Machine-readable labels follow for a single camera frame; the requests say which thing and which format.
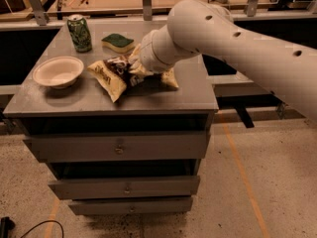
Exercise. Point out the brown and yellow chip bag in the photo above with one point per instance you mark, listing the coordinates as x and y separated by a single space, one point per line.
116 75

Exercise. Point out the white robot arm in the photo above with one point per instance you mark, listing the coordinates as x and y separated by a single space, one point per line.
285 69

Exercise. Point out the top grey drawer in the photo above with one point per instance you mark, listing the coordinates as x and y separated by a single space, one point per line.
114 147

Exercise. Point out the grey drawer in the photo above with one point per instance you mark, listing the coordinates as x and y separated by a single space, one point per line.
104 188
114 147
139 205

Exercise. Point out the grey drawer cabinet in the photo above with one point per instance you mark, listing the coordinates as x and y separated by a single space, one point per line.
148 108

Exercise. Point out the green and yellow sponge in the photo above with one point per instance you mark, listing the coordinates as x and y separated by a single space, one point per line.
118 43

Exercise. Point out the bottom grey drawer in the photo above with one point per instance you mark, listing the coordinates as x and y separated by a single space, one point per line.
139 205

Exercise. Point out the white paper bowl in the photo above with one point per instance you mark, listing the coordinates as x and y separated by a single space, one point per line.
59 72

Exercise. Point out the green soda can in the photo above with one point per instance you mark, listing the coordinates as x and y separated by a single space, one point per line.
79 33

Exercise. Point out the middle grey drawer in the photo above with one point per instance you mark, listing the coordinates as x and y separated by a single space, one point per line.
104 188

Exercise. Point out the black device on floor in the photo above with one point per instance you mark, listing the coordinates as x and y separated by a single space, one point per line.
6 224

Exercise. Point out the grey metal rail frame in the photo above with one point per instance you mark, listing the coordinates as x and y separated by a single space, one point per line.
49 14

